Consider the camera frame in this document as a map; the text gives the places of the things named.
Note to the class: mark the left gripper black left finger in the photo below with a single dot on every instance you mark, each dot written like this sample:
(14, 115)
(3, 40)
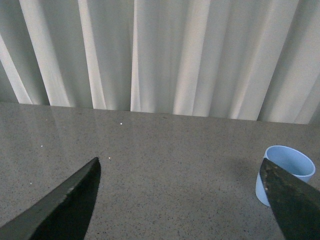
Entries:
(63, 214)

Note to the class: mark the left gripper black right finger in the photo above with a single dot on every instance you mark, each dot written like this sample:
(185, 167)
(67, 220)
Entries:
(294, 203)

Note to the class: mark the light blue cup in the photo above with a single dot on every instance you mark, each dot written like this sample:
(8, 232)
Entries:
(292, 161)

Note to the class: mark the white pleated curtain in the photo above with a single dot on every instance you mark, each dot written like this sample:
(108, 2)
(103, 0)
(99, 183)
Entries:
(238, 59)

